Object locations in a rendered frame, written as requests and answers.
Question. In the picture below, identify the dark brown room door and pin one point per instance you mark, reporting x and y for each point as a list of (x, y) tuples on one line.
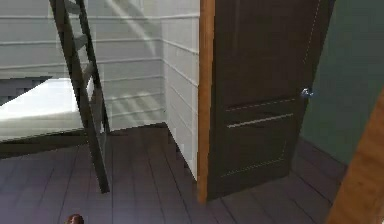
[(256, 100)]

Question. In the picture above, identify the dark bunk bed white mattress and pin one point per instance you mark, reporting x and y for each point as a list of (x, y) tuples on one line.
[(40, 106)]

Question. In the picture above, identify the small reddish brown round object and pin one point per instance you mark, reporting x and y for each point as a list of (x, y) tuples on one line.
[(74, 219)]

